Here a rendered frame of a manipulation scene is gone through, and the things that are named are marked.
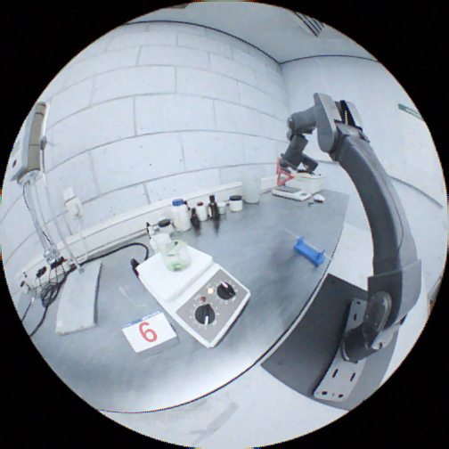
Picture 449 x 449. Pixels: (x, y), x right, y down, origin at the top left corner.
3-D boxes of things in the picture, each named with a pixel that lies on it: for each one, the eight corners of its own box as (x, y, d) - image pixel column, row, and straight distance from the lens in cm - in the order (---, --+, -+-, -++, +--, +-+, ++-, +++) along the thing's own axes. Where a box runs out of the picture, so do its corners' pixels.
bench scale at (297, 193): (302, 201, 92) (303, 194, 90) (270, 194, 104) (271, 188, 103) (311, 196, 109) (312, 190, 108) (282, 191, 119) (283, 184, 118)
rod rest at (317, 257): (324, 260, 42) (328, 250, 40) (318, 265, 40) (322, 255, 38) (299, 243, 46) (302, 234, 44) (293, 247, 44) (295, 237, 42)
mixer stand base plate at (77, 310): (95, 325, 41) (93, 323, 41) (57, 335, 55) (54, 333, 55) (102, 261, 63) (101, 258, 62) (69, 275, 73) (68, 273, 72)
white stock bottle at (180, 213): (191, 223, 62) (186, 196, 58) (191, 230, 56) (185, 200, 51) (176, 225, 63) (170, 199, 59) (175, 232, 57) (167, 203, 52)
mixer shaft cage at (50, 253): (56, 261, 48) (28, 172, 48) (44, 267, 52) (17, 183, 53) (63, 249, 53) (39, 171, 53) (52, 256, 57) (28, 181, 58)
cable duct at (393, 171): (442, 207, 192) (444, 196, 193) (444, 208, 188) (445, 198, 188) (291, 159, 163) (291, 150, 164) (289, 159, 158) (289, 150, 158)
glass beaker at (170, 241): (194, 255, 27) (185, 219, 23) (191, 275, 23) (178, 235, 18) (167, 257, 29) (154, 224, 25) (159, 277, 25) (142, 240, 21)
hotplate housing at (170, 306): (250, 297, 29) (252, 273, 23) (212, 351, 26) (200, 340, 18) (182, 261, 40) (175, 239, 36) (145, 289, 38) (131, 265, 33)
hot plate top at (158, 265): (215, 260, 26) (215, 257, 25) (166, 305, 22) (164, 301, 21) (178, 242, 34) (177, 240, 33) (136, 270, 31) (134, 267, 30)
